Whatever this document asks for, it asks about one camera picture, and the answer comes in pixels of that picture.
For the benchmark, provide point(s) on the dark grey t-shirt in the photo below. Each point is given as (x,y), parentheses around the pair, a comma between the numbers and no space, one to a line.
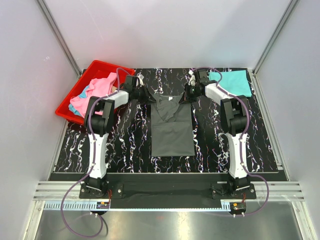
(171,127)

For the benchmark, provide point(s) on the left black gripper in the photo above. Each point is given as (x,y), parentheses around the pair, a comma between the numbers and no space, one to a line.
(147,98)

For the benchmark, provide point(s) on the right aluminium frame post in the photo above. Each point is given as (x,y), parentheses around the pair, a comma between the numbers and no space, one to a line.
(276,33)

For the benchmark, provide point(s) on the folded teal t-shirt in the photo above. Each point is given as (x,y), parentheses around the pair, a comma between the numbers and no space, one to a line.
(236,83)

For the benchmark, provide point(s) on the red plastic bin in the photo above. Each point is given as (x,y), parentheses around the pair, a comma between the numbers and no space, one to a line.
(97,69)

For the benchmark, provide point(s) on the aluminium cross rail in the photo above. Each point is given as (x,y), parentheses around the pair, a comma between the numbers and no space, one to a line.
(169,210)

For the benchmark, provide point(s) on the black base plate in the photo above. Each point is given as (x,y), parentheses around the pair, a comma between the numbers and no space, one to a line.
(167,191)

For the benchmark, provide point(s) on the pink t-shirt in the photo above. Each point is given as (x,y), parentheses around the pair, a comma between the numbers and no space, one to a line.
(100,87)

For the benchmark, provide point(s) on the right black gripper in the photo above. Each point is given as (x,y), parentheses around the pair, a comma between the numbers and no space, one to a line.
(185,97)

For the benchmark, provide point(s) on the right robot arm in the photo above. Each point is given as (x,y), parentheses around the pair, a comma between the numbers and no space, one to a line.
(234,120)

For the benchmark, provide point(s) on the aluminium frame post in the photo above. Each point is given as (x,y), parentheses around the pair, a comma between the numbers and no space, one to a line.
(58,35)
(276,33)

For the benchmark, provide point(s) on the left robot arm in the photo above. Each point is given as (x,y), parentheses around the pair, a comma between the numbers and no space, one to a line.
(99,121)

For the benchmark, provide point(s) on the left aluminium frame post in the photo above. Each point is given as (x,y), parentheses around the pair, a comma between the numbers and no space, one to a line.
(58,35)

